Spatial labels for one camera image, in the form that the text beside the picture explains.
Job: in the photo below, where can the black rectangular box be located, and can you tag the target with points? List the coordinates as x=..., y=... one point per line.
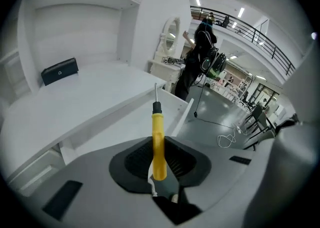
x=60, y=72

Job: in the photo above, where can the black mezzanine railing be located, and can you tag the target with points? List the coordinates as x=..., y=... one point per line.
x=250, y=28

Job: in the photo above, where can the small white desk drawer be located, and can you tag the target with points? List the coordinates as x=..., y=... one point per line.
x=35, y=174

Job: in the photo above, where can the white desk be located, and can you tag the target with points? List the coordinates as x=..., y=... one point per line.
x=87, y=92

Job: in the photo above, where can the white vanity table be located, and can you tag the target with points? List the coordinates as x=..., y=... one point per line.
x=162, y=72

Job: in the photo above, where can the black office chair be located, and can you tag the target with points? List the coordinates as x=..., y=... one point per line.
x=245, y=99

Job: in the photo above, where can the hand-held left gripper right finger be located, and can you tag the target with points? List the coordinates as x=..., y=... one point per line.
x=220, y=172

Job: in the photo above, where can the ceiling strip light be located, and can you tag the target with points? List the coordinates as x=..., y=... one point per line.
x=234, y=25
x=197, y=0
x=241, y=12

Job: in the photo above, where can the white oval vanity mirror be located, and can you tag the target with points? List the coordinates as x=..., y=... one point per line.
x=171, y=37

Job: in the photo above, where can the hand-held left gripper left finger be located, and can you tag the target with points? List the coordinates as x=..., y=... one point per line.
x=95, y=172

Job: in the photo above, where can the black framed glass door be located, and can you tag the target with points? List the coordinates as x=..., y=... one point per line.
x=265, y=94

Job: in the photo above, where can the white hutch shelf unit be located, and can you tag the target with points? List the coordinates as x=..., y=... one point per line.
x=75, y=29

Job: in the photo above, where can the dark grey chair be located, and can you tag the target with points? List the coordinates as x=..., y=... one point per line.
x=260, y=119

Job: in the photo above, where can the small black-and-white patterned box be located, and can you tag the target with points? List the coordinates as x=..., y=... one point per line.
x=166, y=60

